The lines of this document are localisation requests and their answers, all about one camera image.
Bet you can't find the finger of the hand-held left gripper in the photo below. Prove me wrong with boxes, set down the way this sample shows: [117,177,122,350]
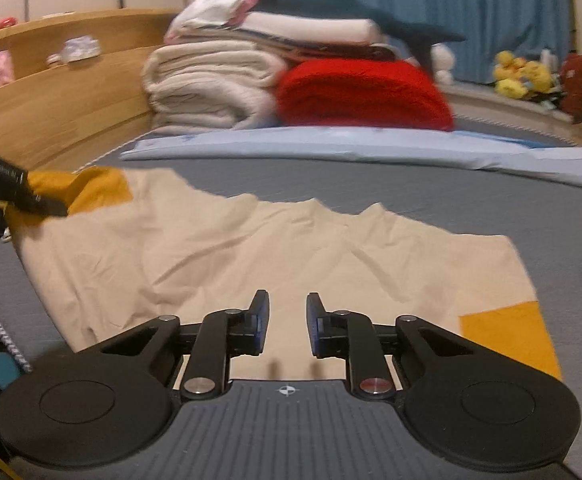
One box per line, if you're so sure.
[20,186,69,218]

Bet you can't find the cream and yellow hooded jacket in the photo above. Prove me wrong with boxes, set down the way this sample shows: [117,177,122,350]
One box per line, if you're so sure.
[4,166,564,385]

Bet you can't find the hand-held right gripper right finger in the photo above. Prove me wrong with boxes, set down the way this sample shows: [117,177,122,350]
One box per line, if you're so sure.
[306,292,478,401]

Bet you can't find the pink and white cloth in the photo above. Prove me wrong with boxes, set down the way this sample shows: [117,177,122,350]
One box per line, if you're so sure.
[163,0,263,45]

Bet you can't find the clear plastic bag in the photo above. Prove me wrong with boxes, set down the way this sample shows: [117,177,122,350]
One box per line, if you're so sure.
[46,35,103,67]

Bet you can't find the light blue sheet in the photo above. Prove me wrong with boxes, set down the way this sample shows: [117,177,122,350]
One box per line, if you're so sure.
[120,126,582,192]

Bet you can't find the red plush toy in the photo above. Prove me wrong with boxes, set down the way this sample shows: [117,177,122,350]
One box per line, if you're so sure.
[557,52,582,124]

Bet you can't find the white folded cloth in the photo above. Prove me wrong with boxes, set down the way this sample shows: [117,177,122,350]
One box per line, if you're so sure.
[243,11,378,45]

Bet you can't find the yellow plush toys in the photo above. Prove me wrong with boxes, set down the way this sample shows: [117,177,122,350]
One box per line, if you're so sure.
[492,50,556,101]

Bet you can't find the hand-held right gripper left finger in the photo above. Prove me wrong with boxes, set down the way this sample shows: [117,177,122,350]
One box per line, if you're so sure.
[98,290,271,402]

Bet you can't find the white plush toy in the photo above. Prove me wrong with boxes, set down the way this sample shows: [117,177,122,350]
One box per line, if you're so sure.
[430,42,458,86]

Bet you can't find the cream folded blanket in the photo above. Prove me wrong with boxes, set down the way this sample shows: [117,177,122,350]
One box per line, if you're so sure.
[141,40,288,134]

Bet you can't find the teal shark plush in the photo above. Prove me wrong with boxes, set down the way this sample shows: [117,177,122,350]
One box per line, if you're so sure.
[256,0,468,68]

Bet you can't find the blue curtain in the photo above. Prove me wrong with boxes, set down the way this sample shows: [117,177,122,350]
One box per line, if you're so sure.
[345,0,575,86]

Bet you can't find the red fluffy folded blanket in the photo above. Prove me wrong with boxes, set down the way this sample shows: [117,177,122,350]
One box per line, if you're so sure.
[275,59,456,132]

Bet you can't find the wooden headboard shelf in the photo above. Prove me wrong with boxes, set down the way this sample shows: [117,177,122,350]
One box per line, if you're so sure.
[0,7,188,172]

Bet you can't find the grey quilted mattress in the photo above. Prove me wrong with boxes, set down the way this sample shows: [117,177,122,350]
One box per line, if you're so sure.
[0,114,582,480]

